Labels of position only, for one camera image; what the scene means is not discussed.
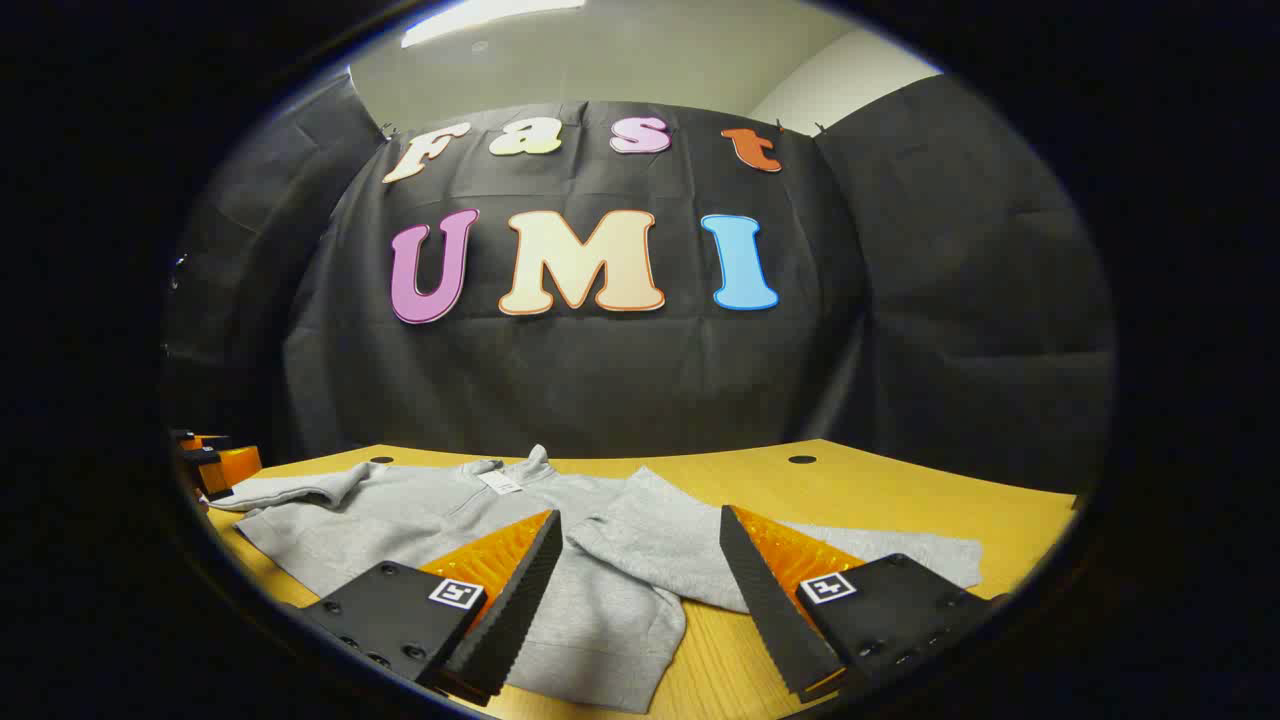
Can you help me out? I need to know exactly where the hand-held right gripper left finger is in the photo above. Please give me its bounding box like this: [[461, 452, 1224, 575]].
[[285, 508, 563, 707]]

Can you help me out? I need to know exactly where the black backdrop cloth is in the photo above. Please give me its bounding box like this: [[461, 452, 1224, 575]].
[[160, 70, 1116, 496]]

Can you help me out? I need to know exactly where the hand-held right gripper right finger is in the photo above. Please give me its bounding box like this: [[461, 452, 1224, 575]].
[[718, 505, 1011, 701]]

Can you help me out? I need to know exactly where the grey sweatshirt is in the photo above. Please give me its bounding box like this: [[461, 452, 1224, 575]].
[[207, 445, 986, 713]]

